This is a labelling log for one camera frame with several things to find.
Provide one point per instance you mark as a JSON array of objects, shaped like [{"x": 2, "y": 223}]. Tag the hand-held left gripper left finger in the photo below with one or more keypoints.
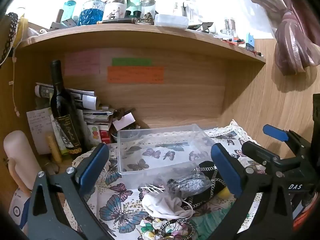
[{"x": 96, "y": 163}]

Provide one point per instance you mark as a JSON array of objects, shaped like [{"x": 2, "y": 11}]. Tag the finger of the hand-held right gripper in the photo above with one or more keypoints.
[
  {"x": 260, "y": 152},
  {"x": 274, "y": 132}
]

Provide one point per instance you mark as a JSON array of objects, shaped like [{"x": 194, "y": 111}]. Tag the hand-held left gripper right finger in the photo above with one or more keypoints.
[{"x": 226, "y": 166}]

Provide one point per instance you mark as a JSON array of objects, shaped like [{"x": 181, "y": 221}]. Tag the clear bag of silver items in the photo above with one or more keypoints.
[{"x": 190, "y": 183}]

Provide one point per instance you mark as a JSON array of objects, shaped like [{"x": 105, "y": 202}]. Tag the clear plastic storage box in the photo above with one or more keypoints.
[{"x": 162, "y": 150}]

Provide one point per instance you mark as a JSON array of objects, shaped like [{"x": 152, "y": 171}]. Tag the white cloth pouch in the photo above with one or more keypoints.
[{"x": 165, "y": 205}]

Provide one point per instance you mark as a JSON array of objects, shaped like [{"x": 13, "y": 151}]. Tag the floral fabric scrunchie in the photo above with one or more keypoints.
[{"x": 172, "y": 228}]

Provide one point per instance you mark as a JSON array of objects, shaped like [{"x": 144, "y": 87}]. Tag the yellow round object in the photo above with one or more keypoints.
[{"x": 224, "y": 192}]

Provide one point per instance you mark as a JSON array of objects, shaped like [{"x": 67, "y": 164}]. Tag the red small box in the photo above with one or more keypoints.
[{"x": 104, "y": 136}]

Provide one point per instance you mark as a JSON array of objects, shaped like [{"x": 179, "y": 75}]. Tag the card with coloured dots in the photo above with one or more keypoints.
[{"x": 94, "y": 135}]

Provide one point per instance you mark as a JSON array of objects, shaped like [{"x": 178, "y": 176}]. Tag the small dark bowl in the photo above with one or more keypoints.
[{"x": 125, "y": 135}]

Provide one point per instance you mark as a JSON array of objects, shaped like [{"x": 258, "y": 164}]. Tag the yellow tube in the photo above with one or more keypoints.
[{"x": 54, "y": 148}]

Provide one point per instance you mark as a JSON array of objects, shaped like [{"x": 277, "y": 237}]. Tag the stack of small boxes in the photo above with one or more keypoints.
[{"x": 98, "y": 117}]

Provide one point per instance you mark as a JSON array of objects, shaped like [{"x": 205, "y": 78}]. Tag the white paper card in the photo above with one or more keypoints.
[{"x": 123, "y": 121}]

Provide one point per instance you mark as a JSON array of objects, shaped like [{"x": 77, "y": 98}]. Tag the butterfly print tablecloth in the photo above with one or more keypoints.
[{"x": 125, "y": 205}]

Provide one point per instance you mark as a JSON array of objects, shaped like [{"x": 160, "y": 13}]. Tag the dark wine bottle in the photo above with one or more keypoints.
[{"x": 63, "y": 115}]

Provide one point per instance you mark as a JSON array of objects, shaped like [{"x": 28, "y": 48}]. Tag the white handwritten note paper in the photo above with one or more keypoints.
[{"x": 40, "y": 127}]

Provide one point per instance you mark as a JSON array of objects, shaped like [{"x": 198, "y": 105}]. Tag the rolled printed papers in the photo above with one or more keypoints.
[{"x": 80, "y": 96}]

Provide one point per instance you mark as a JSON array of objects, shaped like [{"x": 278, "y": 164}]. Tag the pale pink cylinder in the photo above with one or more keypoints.
[{"x": 21, "y": 157}]

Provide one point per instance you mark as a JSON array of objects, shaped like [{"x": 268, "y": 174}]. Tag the blue and white packet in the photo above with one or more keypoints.
[{"x": 18, "y": 210}]

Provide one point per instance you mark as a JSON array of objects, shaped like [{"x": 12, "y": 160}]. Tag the blue small box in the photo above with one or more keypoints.
[{"x": 250, "y": 42}]

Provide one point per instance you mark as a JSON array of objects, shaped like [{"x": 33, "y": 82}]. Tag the orange sticky note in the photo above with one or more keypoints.
[{"x": 136, "y": 74}]

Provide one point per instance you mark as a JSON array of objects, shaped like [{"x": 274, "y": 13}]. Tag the pink sticky note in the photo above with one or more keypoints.
[{"x": 82, "y": 62}]

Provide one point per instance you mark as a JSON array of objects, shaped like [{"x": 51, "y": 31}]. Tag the green sticky note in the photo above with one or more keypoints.
[{"x": 131, "y": 61}]

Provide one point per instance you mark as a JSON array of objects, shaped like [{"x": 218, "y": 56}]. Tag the pink striped curtain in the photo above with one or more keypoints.
[{"x": 292, "y": 25}]

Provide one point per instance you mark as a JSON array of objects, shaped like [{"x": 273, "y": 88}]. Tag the clear glass cup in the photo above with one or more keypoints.
[{"x": 228, "y": 27}]

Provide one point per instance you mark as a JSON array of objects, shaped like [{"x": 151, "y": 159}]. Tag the wooden shelf board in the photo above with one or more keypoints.
[{"x": 150, "y": 38}]

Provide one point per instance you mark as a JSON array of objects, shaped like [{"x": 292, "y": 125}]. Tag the black pen tube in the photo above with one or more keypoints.
[{"x": 120, "y": 21}]

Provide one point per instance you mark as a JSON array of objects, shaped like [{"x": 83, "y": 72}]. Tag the clear acrylic container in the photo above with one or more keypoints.
[{"x": 186, "y": 8}]

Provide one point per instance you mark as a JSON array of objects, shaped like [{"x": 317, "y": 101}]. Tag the blue faceted glass bottle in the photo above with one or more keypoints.
[{"x": 91, "y": 11}]

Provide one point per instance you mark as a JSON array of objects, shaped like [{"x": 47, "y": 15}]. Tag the brown cardboard tube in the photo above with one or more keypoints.
[{"x": 59, "y": 15}]

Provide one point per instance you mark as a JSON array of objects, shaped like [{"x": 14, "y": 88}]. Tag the white printed bottle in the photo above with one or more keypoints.
[{"x": 114, "y": 10}]

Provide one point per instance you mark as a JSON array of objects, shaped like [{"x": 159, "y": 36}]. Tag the brown metal ornament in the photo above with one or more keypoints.
[{"x": 148, "y": 18}]

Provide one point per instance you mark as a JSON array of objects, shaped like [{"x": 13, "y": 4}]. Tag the teal plastic bottle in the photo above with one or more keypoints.
[{"x": 68, "y": 11}]

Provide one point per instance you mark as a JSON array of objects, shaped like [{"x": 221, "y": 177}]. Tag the green and white bottle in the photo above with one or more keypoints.
[{"x": 133, "y": 3}]

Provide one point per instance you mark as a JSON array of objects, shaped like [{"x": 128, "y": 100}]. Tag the clear glass jar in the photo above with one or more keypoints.
[{"x": 148, "y": 6}]

